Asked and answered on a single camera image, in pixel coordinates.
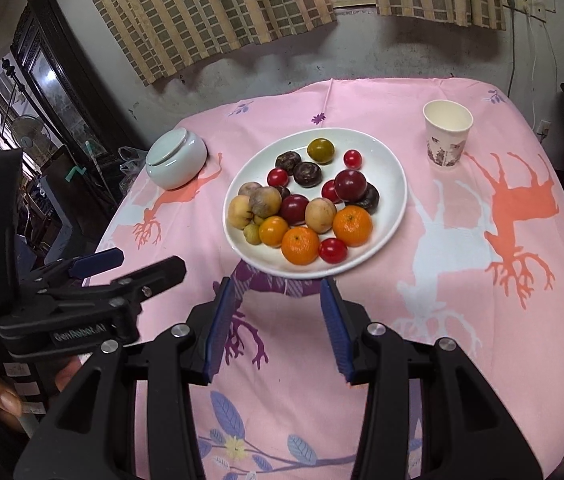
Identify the small yellow fruit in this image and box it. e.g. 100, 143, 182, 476
243, 222, 261, 246

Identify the yellow round fruit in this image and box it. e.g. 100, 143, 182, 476
227, 195, 254, 230

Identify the brownish round passion fruit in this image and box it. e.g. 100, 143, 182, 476
250, 186, 282, 219

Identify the large orange tangerine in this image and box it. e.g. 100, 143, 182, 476
281, 226, 320, 266

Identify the red cherry tomato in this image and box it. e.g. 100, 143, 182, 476
267, 168, 290, 188
321, 179, 342, 205
343, 150, 363, 170

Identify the dark wrinkled fruit top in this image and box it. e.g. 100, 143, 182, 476
276, 151, 302, 176

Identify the tan melon pear fruit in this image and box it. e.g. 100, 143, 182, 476
305, 197, 337, 234

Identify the dark brown wrinkled fruit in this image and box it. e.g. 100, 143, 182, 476
293, 162, 322, 188

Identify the green yellow tomato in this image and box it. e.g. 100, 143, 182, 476
307, 138, 335, 165

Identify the dark purple plum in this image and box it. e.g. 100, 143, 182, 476
334, 169, 368, 202
279, 194, 309, 226

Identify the white lidded ceramic jar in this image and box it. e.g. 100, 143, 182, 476
145, 127, 208, 191

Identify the dark wooden cabinet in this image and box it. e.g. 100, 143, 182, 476
8, 0, 143, 172

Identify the small tangerine on plate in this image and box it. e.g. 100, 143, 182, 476
258, 216, 288, 248

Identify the dark fruit on plate left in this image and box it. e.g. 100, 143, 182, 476
276, 186, 291, 200

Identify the dark fruit on plate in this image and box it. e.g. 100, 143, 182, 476
356, 183, 380, 214
276, 186, 291, 200

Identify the tangerine on plate right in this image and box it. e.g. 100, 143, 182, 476
332, 205, 373, 247

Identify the white oval plate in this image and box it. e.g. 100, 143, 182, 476
221, 127, 409, 281

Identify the dark fruit on plate right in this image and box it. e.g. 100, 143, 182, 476
356, 183, 380, 214

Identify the paper cup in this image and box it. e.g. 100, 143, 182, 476
422, 100, 474, 169

